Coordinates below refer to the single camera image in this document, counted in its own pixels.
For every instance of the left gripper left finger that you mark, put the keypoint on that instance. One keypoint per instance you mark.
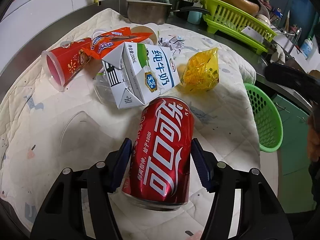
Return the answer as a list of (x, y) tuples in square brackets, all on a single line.
[(60, 215)]

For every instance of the orange snack wrapper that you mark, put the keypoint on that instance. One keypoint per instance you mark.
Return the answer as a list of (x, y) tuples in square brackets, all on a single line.
[(101, 45)]

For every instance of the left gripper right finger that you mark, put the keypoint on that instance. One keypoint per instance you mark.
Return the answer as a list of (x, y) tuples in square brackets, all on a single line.
[(261, 215)]

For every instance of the white quilted mat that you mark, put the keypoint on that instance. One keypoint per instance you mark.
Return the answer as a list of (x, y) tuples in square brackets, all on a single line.
[(43, 131)]

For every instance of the clear plastic cup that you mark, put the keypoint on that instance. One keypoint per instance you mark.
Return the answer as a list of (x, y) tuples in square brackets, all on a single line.
[(102, 89)]

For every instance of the yellow plastic snack bag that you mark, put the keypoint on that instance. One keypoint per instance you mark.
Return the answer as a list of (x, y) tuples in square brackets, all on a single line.
[(201, 72)]

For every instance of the white milk carton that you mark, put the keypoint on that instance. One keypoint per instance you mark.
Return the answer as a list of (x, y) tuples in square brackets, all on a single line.
[(137, 73)]

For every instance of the green dish rack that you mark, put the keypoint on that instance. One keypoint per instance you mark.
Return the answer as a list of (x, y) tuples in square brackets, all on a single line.
[(232, 21)]

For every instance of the red cola can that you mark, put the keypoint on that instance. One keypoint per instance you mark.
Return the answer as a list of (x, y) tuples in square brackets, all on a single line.
[(159, 171)]

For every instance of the crumpled paper ball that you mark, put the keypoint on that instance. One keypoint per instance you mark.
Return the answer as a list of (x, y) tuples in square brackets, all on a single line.
[(174, 43)]

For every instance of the green plastic basket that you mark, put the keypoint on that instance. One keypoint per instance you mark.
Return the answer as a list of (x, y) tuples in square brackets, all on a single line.
[(267, 119)]

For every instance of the green cabinet door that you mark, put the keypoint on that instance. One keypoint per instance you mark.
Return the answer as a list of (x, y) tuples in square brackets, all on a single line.
[(294, 191)]

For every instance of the red plastic cup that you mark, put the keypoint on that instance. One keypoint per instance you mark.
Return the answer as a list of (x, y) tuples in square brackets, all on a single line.
[(64, 62)]

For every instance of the white ceramic bowl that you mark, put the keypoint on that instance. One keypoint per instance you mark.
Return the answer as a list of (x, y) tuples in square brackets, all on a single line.
[(263, 19)]

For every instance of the white detergent bottle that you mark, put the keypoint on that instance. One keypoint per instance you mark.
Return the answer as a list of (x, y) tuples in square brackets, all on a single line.
[(307, 47)]

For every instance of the metal saucepan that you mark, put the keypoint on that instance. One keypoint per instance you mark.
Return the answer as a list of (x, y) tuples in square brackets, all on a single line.
[(143, 12)]

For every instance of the cleaver blade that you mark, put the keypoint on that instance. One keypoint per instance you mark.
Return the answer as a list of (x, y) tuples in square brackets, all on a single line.
[(251, 33)]

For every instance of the white dish rag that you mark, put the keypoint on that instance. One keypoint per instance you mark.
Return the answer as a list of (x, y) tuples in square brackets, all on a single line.
[(278, 55)]

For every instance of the teal cup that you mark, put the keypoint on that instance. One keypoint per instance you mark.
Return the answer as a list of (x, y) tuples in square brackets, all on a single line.
[(194, 17)]

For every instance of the white paper cup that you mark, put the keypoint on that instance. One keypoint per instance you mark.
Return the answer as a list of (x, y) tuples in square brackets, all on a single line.
[(148, 28)]

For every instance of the brown clay pot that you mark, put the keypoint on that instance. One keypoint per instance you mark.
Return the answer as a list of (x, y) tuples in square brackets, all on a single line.
[(245, 5)]

